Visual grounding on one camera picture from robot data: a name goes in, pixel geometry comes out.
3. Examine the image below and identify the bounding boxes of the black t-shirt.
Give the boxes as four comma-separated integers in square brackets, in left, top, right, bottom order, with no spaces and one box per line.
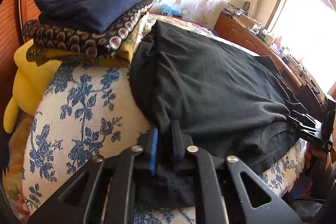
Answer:
[129,20,306,209]

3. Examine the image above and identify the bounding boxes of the grey sleeved right forearm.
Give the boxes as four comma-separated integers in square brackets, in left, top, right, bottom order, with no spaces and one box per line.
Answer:
[310,159,335,200]

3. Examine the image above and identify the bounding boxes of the person's right hand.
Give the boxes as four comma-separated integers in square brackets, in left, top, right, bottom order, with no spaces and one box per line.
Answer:
[304,143,331,175]

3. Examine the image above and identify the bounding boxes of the colourful floral quilt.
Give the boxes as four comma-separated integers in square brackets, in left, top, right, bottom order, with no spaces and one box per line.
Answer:
[2,14,211,223]

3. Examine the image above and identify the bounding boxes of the blue floral white cloth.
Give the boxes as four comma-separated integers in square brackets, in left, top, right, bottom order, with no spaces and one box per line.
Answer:
[22,63,306,223]

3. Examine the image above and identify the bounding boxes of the pink bottle on cabinet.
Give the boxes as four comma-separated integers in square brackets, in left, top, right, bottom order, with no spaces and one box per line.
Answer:
[273,36,282,51]

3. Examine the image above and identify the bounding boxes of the wooden framed window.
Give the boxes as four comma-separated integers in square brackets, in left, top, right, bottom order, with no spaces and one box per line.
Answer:
[266,0,335,96]

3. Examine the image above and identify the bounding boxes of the cardboard box on cabinet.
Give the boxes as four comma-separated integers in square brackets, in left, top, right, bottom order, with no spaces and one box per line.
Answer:
[236,14,255,29]

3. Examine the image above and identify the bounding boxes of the yellow folded garment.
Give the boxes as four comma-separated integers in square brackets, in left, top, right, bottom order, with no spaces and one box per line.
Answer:
[3,16,144,134]

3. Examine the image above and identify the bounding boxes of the long wooden cabinet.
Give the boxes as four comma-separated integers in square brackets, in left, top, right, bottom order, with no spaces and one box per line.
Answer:
[214,12,326,107]

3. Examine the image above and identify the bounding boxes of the dark patterned folded garment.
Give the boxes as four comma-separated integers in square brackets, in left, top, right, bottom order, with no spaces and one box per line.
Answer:
[23,0,154,68]

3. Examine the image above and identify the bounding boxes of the blue item on box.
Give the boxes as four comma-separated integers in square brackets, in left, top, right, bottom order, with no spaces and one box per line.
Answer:
[160,4,182,16]

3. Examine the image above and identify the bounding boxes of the folded navy blue garment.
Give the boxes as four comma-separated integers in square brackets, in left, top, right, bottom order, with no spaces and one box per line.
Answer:
[34,0,143,33]

